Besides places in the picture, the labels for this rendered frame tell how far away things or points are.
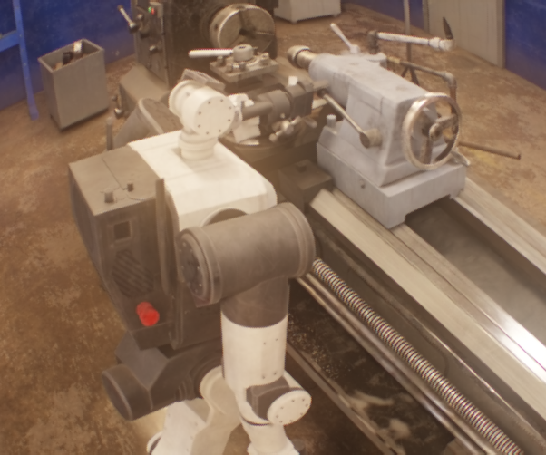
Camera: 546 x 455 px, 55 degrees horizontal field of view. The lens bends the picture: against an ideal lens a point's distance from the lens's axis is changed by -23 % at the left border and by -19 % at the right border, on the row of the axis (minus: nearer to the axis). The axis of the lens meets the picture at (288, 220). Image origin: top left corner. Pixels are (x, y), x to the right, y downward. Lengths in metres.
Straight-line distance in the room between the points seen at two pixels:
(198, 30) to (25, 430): 1.88
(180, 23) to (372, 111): 1.10
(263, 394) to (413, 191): 0.89
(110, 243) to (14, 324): 2.12
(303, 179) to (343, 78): 0.31
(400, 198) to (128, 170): 0.88
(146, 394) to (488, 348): 0.74
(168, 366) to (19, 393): 1.63
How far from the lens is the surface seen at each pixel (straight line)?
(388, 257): 1.57
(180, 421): 1.31
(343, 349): 1.94
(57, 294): 3.01
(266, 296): 0.80
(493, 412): 1.45
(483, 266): 1.75
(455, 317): 1.42
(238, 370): 0.90
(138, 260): 0.90
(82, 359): 2.63
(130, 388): 1.10
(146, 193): 0.87
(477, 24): 5.45
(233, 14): 2.37
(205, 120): 0.90
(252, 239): 0.77
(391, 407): 1.77
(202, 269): 0.75
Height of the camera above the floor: 1.83
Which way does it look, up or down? 36 degrees down
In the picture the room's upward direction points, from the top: 4 degrees counter-clockwise
